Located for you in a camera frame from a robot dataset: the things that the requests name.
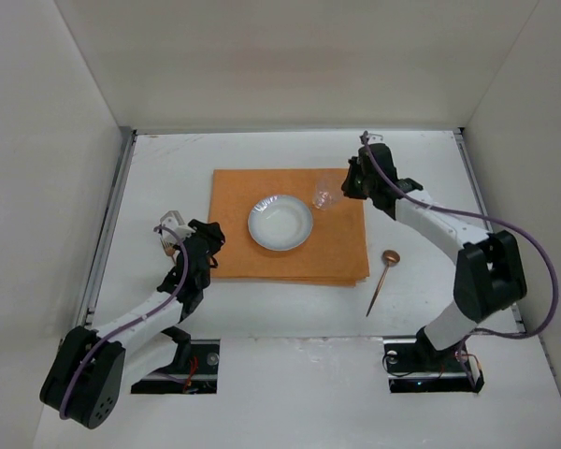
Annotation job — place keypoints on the right aluminium frame rail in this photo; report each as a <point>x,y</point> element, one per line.
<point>459,138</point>

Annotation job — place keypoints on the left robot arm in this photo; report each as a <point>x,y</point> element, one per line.
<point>93,366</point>

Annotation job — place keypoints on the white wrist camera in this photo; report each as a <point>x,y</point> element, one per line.
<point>173,221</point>
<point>371,138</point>

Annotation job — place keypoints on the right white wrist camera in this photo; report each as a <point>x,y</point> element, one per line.
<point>371,138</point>

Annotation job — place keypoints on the clear plastic cup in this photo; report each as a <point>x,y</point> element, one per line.
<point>327,191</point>

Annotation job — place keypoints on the aluminium frame rail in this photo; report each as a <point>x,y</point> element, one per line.
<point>459,138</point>
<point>91,290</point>

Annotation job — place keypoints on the copper spoon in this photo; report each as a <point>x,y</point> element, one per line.
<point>390,258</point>

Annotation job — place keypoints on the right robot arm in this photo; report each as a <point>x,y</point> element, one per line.
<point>489,275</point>

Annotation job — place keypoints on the copper fork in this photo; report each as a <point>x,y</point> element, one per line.
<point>169,245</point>

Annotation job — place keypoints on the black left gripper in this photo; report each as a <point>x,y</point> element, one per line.
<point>208,235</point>

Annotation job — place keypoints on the white ceramic plate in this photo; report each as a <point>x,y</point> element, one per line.
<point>280,223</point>

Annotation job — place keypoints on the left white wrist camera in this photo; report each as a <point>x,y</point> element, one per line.
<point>173,221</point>

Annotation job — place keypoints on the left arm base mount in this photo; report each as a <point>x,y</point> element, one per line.
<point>192,371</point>

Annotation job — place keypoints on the left aluminium frame rail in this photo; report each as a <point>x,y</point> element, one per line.
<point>91,290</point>

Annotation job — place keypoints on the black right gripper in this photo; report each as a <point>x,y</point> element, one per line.
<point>355,180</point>

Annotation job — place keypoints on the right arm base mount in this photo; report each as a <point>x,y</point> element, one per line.
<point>408,372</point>

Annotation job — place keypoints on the orange cloth placemat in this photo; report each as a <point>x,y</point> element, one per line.
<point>334,254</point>

